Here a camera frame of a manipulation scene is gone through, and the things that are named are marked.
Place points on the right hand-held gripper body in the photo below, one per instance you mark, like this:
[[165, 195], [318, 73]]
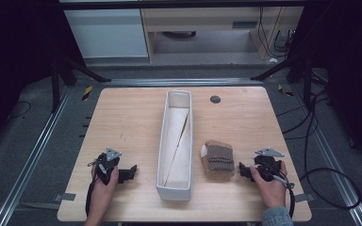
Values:
[[268, 164]]

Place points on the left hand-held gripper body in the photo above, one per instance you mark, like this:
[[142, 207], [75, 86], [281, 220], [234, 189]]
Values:
[[108, 162]]

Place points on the person's left hand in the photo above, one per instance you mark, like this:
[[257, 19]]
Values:
[[105, 191]]

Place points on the person's right hand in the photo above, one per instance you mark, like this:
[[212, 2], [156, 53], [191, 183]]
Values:
[[271, 191]]

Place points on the grey tape piece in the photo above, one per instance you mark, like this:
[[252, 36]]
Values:
[[65, 196], [304, 197]]

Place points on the long white storage box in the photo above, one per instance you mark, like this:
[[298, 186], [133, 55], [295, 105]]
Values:
[[176, 147]]

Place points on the yellow and black tape strip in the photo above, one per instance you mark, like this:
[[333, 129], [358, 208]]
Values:
[[284, 90], [87, 92]]

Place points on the dark round table grommet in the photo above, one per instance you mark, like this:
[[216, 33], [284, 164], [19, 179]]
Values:
[[215, 99]]

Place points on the black metal stand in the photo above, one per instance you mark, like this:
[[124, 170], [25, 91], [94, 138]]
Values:
[[56, 84], [308, 81]]

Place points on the white cabinet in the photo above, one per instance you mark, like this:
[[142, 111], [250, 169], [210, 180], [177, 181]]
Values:
[[106, 33]]

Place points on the light wooden desk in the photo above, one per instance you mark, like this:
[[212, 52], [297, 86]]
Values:
[[201, 19]]

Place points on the silver floor rail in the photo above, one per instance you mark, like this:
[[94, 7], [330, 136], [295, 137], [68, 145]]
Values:
[[336, 169], [28, 166], [182, 82]]

